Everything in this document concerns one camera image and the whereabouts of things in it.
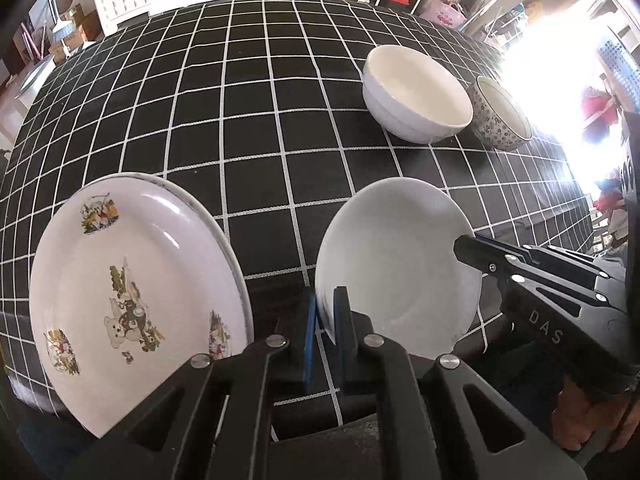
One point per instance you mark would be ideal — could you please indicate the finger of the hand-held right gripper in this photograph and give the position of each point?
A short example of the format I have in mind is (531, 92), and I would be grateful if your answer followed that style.
(475, 252)
(565, 257)

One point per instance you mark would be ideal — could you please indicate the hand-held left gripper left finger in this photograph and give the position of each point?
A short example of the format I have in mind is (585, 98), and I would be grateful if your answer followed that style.
(310, 350)

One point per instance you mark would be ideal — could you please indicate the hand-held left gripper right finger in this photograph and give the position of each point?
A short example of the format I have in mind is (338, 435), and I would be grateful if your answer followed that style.
(342, 345)

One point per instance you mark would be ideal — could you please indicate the plain white plate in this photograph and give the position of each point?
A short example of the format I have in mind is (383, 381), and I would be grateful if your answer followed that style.
(390, 260)

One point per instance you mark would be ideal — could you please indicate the white plate pink flower print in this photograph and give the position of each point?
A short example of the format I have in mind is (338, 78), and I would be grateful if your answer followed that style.
(234, 262)

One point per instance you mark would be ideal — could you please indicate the grey patterned bowl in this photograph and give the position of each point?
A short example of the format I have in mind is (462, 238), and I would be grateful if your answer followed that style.
(500, 110)

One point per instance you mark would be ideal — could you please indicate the plain cream white bowl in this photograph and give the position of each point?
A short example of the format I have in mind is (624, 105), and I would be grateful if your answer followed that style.
(415, 85)

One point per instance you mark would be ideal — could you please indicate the white plate cartoon print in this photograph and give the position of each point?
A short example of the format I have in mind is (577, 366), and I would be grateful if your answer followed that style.
(150, 260)

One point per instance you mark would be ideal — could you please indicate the person's right hand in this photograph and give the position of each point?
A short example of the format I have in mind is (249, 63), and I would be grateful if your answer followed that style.
(590, 420)

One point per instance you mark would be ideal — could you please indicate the blue plastic basket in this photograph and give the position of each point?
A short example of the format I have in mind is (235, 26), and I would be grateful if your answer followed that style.
(620, 70)

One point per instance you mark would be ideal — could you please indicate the black white grid tablecloth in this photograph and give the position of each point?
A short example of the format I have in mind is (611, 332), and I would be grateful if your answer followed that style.
(275, 135)

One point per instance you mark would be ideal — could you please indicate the pink bag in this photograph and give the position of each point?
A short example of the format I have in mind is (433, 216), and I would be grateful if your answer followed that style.
(445, 15)

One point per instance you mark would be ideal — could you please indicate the cardboard box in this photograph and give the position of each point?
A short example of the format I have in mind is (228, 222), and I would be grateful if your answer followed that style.
(82, 25)

